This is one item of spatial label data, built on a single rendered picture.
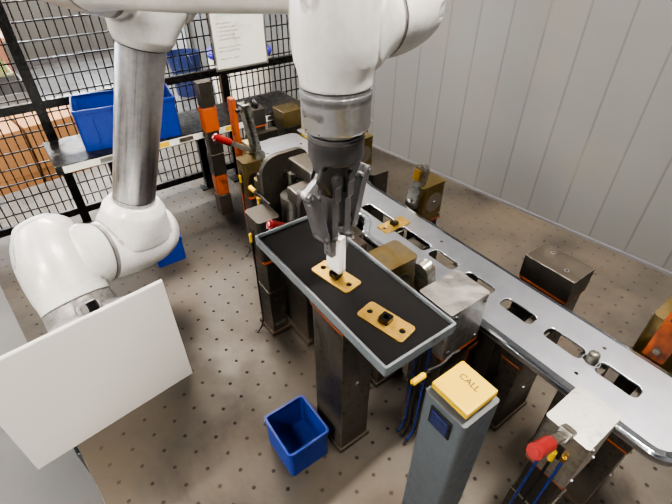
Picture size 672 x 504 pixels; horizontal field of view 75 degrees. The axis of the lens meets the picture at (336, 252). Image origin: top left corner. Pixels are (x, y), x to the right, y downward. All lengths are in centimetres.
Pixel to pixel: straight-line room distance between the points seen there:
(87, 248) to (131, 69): 42
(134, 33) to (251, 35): 94
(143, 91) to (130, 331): 51
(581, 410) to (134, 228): 100
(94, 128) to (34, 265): 59
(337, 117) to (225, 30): 135
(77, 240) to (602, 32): 246
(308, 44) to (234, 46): 137
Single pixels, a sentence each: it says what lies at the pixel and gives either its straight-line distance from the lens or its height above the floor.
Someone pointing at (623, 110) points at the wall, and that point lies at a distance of 277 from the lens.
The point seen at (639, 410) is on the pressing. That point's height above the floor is 100.
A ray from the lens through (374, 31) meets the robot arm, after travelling 53.
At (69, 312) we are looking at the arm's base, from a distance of 113.
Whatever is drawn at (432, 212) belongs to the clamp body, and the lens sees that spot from 130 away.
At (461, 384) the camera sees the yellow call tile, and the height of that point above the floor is 116.
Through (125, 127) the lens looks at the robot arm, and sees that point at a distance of 110.
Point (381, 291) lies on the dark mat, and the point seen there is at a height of 116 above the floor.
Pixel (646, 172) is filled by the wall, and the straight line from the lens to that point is 282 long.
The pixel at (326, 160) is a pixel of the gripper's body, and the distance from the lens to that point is 57.
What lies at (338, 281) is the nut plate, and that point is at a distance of 72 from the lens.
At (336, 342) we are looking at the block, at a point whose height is 105.
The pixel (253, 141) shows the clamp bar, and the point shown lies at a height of 111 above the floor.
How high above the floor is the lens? 164
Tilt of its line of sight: 38 degrees down
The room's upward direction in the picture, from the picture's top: straight up
